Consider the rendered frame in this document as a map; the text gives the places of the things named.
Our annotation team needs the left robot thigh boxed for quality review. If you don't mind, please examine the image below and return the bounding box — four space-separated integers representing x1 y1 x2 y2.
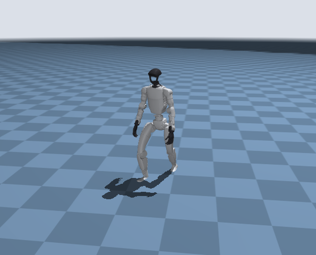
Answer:
164 123 173 155

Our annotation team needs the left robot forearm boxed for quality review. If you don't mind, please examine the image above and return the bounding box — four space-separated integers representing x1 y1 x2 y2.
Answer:
168 107 175 131

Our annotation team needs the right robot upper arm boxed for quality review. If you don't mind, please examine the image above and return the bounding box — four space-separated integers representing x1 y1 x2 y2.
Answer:
139 86 148 109

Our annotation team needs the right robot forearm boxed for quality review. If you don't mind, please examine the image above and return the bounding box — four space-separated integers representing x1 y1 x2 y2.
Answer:
135 108 144 124

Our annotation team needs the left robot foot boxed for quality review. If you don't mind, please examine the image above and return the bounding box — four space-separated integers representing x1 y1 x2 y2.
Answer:
170 164 178 172

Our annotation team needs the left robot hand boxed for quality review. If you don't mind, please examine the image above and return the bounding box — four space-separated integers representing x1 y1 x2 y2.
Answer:
165 126 174 145

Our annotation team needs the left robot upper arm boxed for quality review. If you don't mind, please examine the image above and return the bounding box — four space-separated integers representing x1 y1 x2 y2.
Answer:
163 88 174 114

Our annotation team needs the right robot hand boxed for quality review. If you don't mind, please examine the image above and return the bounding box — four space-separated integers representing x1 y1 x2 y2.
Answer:
133 120 139 137

